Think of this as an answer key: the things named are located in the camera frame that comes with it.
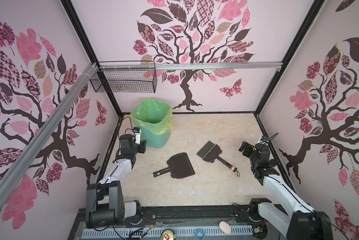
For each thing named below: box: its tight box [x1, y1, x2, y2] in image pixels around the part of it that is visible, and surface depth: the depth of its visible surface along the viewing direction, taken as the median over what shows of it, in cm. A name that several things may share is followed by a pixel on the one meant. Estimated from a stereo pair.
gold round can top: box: [161, 230, 174, 240], surface depth 61 cm
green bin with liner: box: [130, 99, 174, 149], surface depth 91 cm
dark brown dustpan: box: [152, 152, 196, 179], surface depth 93 cm
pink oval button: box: [219, 221, 232, 235], surface depth 71 cm
